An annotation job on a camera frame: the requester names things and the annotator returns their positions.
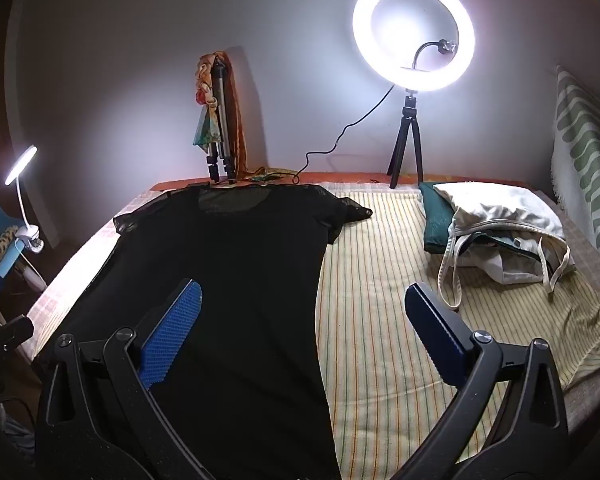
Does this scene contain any orange bed mattress cover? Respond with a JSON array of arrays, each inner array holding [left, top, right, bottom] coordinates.
[[150, 172, 532, 192]]

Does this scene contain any black gooseneck phone holder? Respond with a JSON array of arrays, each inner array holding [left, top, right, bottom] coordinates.
[[401, 39, 456, 72]]

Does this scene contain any green white patterned pillow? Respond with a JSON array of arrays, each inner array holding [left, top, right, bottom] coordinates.
[[552, 66, 600, 253]]

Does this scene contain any white ring light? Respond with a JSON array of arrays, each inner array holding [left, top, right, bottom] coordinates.
[[352, 0, 476, 92]]

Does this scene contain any striped yellow bed sheet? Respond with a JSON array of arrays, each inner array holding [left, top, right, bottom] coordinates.
[[17, 179, 600, 480]]

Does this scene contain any black mesh t-shirt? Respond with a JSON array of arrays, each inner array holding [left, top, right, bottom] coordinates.
[[58, 185, 372, 479]]

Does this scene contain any black ring light cable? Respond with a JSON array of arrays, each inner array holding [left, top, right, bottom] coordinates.
[[290, 83, 397, 187]]

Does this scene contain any dark green folded cloth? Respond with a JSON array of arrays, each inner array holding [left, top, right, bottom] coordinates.
[[418, 181, 537, 261]]

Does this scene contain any white tote bag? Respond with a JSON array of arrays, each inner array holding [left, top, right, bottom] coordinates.
[[432, 182, 573, 311]]

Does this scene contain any silver folded tripod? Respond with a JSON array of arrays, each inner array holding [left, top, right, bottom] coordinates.
[[207, 58, 236, 183]]

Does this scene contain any white clip desk lamp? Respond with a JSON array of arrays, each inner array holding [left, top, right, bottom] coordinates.
[[4, 145, 44, 254]]

